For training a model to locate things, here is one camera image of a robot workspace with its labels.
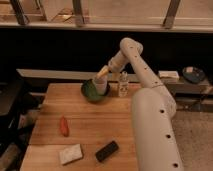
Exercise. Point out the white box on shelf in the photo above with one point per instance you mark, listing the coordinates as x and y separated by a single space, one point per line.
168 76

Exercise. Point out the white sponge block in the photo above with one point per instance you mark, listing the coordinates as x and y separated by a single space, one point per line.
70 154

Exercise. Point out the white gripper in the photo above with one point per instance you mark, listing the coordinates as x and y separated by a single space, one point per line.
116 64

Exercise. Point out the long wooden shelf board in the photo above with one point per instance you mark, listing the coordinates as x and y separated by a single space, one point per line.
175 86

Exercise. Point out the black chair at left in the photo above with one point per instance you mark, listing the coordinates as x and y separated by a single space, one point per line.
14 101

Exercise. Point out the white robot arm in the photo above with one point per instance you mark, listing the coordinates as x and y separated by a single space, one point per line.
152 108

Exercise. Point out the black rectangular block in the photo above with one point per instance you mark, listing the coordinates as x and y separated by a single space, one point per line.
106 151

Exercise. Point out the red carrot toy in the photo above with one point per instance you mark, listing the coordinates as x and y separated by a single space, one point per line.
64 129

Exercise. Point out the green ceramic bowl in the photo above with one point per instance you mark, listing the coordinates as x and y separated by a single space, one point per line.
90 93

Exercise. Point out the dark plate on shelf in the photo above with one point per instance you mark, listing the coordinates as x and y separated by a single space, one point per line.
193 75

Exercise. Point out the clear plastic bottle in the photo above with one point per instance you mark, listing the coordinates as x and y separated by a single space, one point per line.
123 84

